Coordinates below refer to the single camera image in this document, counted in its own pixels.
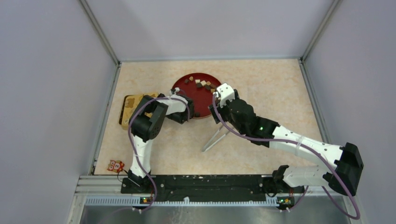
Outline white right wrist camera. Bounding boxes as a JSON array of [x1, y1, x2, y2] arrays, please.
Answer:
[[214, 83, 235, 107]]

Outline orange owl sticker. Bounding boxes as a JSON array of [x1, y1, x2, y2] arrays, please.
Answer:
[[106, 160, 125, 173]]

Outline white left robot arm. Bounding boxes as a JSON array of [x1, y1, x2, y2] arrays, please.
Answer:
[[128, 94, 194, 193]]

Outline white cable duct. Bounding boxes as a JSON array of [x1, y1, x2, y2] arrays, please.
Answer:
[[85, 196, 279, 207]]

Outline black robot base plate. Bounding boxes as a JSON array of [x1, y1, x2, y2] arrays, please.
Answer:
[[120, 175, 304, 203]]

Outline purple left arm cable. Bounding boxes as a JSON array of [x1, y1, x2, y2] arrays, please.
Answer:
[[127, 89, 191, 213]]

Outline red round tray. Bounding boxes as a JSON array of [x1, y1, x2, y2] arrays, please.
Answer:
[[172, 73, 221, 119]]

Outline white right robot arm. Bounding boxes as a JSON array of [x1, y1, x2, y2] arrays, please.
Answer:
[[209, 86, 364, 196]]

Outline steel serving tongs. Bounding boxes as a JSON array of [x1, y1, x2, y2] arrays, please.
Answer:
[[201, 126, 230, 152]]

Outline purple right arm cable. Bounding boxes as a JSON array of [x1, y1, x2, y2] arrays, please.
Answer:
[[212, 92, 361, 220]]

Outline gold box lid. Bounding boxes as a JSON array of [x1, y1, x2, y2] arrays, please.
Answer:
[[119, 92, 159, 130]]

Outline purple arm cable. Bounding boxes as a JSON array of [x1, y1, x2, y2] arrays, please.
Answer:
[[212, 92, 361, 220], [127, 89, 191, 213]]

